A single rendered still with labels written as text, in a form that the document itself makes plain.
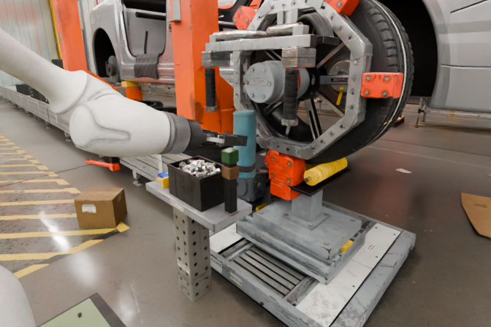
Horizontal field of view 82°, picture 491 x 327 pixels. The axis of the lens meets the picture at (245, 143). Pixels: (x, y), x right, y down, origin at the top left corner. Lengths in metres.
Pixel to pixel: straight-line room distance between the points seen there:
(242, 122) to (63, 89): 0.60
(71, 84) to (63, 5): 2.53
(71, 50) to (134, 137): 2.62
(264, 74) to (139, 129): 0.49
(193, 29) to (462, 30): 1.02
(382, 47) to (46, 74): 0.85
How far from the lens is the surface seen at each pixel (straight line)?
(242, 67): 1.19
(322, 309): 1.18
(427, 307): 1.44
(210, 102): 0.99
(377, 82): 0.88
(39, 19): 14.19
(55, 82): 0.63
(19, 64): 0.59
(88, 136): 0.51
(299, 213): 1.32
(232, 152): 0.83
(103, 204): 1.80
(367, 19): 1.00
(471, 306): 1.54
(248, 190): 1.42
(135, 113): 0.53
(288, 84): 0.75
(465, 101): 1.30
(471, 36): 1.30
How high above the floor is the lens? 0.91
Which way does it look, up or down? 16 degrees down
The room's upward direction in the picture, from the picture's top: straight up
